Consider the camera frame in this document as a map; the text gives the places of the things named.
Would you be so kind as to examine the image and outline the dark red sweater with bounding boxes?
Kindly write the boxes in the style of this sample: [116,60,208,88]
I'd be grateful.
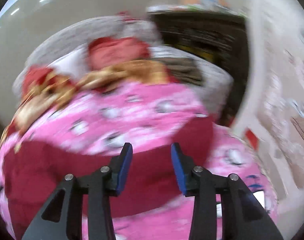
[3,116,214,239]

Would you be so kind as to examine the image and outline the red gold patterned blanket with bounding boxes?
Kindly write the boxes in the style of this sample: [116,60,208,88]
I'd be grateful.
[0,60,178,146]

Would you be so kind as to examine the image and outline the pink penguin bedsheet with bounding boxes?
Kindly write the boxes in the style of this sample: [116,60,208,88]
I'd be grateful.
[0,83,277,239]

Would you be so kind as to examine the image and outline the floral grey pillow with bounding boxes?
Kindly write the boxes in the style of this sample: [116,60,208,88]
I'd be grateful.
[12,16,233,115]

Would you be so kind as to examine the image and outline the red embroidered pillow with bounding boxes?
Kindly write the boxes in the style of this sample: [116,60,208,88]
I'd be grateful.
[87,37,150,70]

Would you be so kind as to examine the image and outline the dark carved wooden cabinet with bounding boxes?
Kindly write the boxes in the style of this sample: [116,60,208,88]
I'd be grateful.
[148,11,249,126]

